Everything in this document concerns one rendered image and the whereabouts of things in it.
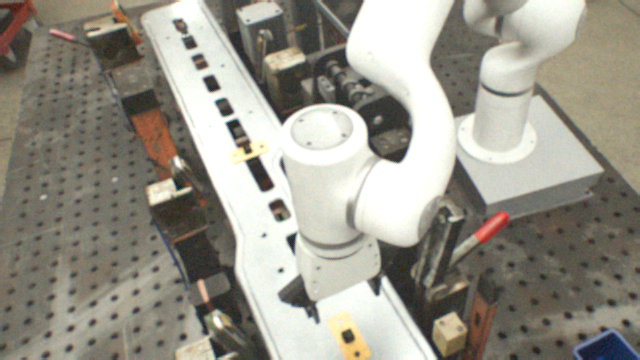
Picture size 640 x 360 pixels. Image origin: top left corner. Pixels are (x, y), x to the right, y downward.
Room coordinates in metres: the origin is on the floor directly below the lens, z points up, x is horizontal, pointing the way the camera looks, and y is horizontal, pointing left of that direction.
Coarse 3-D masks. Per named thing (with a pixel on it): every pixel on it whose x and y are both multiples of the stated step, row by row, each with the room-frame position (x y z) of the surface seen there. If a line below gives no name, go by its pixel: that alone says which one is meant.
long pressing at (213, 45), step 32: (192, 0) 1.50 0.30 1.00; (160, 32) 1.35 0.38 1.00; (192, 32) 1.32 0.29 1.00; (160, 64) 1.20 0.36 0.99; (192, 64) 1.17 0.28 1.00; (224, 64) 1.16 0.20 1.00; (192, 96) 1.04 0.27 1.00; (224, 96) 1.03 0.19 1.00; (256, 96) 1.01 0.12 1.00; (192, 128) 0.93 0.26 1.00; (224, 128) 0.91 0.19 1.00; (256, 128) 0.90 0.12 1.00; (224, 160) 0.81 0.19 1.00; (224, 192) 0.73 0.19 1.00; (256, 192) 0.71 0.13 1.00; (288, 192) 0.70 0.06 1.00; (256, 224) 0.63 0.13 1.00; (288, 224) 0.62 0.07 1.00; (256, 256) 0.56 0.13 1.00; (288, 256) 0.55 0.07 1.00; (256, 288) 0.50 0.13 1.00; (352, 288) 0.47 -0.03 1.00; (384, 288) 0.46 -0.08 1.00; (256, 320) 0.44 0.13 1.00; (288, 320) 0.43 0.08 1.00; (320, 320) 0.42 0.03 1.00; (384, 320) 0.41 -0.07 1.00; (288, 352) 0.38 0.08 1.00; (320, 352) 0.37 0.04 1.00; (384, 352) 0.36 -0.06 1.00; (416, 352) 0.35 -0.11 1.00
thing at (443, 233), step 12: (444, 204) 0.45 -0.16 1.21; (444, 216) 0.44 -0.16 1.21; (456, 216) 0.43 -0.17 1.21; (432, 228) 0.41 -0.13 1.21; (444, 228) 0.44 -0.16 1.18; (456, 228) 0.42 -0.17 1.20; (432, 240) 0.44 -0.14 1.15; (444, 240) 0.42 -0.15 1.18; (456, 240) 0.42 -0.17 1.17; (432, 252) 0.44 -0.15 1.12; (444, 252) 0.42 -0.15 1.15; (420, 264) 0.44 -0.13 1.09; (432, 264) 0.43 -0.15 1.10; (444, 264) 0.42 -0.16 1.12; (420, 276) 0.44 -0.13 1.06; (432, 276) 0.41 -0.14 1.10; (444, 276) 0.42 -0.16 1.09
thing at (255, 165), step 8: (248, 160) 0.82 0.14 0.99; (256, 160) 0.81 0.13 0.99; (256, 168) 0.81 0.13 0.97; (264, 168) 0.81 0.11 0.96; (256, 176) 0.81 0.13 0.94; (264, 176) 0.81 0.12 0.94; (264, 184) 0.82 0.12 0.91; (272, 184) 0.82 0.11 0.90; (280, 200) 0.83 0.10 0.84; (272, 208) 0.82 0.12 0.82
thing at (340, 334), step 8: (344, 312) 0.43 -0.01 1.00; (328, 320) 0.42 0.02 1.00; (336, 320) 0.42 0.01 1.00; (344, 320) 0.42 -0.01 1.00; (352, 320) 0.41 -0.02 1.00; (336, 328) 0.40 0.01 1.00; (344, 328) 0.40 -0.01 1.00; (352, 328) 0.40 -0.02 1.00; (336, 336) 0.39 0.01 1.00; (344, 336) 0.38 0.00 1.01; (352, 336) 0.38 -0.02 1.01; (360, 336) 0.38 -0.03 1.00; (344, 344) 0.38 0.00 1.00; (352, 344) 0.37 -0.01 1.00; (360, 344) 0.37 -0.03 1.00; (344, 352) 0.36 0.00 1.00; (352, 352) 0.36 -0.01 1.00; (360, 352) 0.36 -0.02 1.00; (368, 352) 0.36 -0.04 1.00
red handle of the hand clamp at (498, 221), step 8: (496, 216) 0.47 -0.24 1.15; (504, 216) 0.47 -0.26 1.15; (488, 224) 0.46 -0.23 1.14; (496, 224) 0.46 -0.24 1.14; (504, 224) 0.46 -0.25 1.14; (480, 232) 0.46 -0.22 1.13; (488, 232) 0.45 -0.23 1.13; (496, 232) 0.45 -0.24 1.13; (472, 240) 0.45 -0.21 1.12; (480, 240) 0.45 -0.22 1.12; (464, 248) 0.45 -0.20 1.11; (472, 248) 0.44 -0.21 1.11; (456, 256) 0.44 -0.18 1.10; (464, 256) 0.44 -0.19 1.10; (456, 264) 0.44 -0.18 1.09; (424, 280) 0.43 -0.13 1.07
